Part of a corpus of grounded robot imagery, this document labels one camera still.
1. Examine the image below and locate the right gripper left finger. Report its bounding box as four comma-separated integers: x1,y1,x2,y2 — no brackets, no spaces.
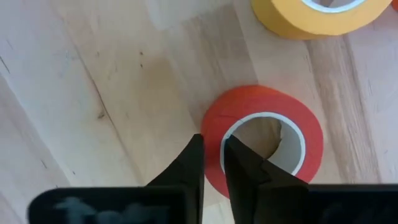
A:
146,133,205,224

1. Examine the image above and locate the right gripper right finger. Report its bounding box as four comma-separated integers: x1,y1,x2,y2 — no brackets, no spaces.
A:
223,134,308,224

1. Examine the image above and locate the orange-red tape roll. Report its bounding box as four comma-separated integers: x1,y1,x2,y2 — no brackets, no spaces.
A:
200,84,324,198

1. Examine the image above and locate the yellow tape roll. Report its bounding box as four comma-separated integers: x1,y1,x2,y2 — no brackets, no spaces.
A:
251,0,393,40

